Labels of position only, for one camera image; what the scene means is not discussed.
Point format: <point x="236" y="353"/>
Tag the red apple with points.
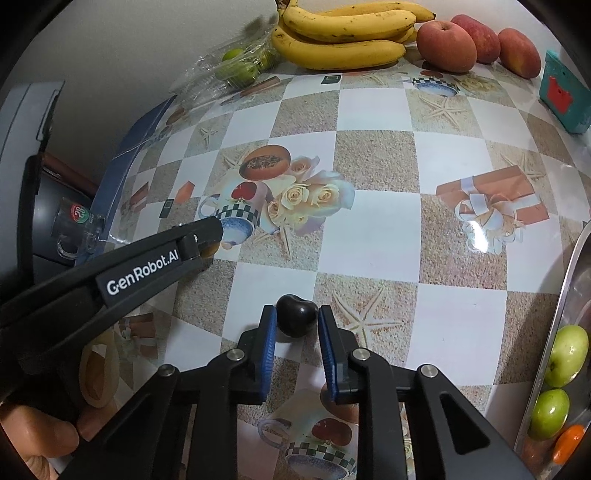
<point x="482" y="34"/>
<point x="445" y="46"/>
<point x="519" y="53"/>

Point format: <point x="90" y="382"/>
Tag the mandarin orange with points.
<point x="569" y="445"/>

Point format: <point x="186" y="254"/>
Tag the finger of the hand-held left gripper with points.
<point x="203" y="230"/>
<point x="196" y="266"/>

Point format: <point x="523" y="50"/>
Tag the person's left hand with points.
<point x="41" y="434"/>

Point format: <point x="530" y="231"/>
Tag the round steel plate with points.
<point x="572" y="286"/>

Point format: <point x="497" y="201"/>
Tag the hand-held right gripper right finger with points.
<point x="328" y="350"/>

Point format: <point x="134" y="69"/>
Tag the dark cherry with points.
<point x="295" y="316"/>

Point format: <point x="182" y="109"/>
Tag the large green jujube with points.
<point x="565" y="355"/>

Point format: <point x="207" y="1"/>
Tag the yellow banana bunch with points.
<point x="332" y="53"/>

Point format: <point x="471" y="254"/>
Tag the clear pack of green jujubes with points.
<point x="231" y="69"/>

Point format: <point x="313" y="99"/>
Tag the grey rice cooker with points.
<point x="27" y="161"/>

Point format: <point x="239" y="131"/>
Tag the teal plastic box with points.
<point x="568" y="97"/>

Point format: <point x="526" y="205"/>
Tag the small green jujube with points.
<point x="549" y="413"/>

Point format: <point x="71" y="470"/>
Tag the clear glass mug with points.
<point x="76" y="226"/>

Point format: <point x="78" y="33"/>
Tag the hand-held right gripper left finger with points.
<point x="267" y="350"/>

